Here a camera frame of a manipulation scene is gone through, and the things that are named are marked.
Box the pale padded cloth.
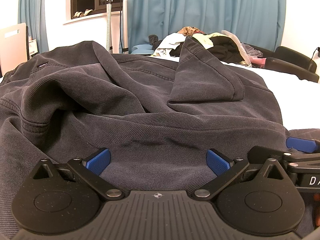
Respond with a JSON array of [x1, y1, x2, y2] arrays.
[[221, 30, 252, 65]]

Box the wide blue curtain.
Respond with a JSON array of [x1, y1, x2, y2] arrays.
[[127, 0, 287, 55]]

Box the light green garment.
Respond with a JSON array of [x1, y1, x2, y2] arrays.
[[192, 32, 224, 49]]

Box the brown patterned garment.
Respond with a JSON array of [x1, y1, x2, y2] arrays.
[[177, 26, 205, 37]]

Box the dark grey pants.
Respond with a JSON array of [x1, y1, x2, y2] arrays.
[[0, 35, 320, 239]]

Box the pink cloth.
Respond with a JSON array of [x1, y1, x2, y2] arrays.
[[250, 56, 268, 68]]

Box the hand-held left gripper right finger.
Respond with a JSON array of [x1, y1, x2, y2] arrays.
[[191, 149, 288, 201]]

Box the narrow blue curtain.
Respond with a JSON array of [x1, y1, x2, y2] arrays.
[[19, 0, 49, 54]]

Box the small black cloth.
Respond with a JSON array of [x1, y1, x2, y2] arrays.
[[148, 34, 163, 47]]

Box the beige chair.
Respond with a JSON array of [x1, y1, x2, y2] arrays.
[[0, 22, 30, 78]]

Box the white shirt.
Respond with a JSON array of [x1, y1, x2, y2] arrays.
[[153, 34, 187, 57]]

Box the standing garment steamer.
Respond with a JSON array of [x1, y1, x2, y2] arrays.
[[96, 0, 142, 54]]

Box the black sofa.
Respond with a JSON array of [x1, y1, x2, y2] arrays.
[[131, 42, 320, 83]]

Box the pastel bed sheet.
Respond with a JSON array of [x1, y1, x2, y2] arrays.
[[0, 60, 320, 130]]

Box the blue cloth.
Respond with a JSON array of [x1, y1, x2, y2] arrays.
[[132, 44, 155, 55]]

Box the black garment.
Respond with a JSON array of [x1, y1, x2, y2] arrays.
[[172, 36, 247, 64]]

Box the white windowsill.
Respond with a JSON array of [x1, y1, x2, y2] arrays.
[[63, 14, 108, 25]]

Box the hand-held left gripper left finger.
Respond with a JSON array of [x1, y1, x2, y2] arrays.
[[32, 148, 125, 201]]

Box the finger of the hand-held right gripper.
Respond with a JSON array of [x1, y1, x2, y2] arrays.
[[282, 137, 320, 167], [247, 146, 288, 167]]

